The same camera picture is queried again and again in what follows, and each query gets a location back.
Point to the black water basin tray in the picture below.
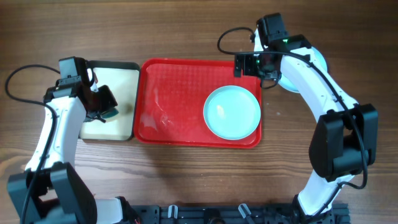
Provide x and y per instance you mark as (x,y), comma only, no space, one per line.
(122,79)

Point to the red plastic tray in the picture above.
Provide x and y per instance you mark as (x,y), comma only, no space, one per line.
(170,99)

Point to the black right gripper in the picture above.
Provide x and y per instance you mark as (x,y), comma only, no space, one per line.
(247,69)

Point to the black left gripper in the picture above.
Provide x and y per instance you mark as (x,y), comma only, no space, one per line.
(106,96)

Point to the green yellow sponge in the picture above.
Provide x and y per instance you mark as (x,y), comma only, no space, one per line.
(110,113)

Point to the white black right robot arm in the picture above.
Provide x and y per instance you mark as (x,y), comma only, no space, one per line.
(343,145)

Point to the light blue round plate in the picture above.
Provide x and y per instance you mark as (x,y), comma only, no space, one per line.
(286,82)

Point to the mint green round plate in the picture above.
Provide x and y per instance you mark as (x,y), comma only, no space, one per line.
(232,112)

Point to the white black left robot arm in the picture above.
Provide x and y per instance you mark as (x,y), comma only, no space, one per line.
(50,190)

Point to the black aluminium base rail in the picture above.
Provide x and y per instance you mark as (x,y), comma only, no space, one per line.
(266,214)

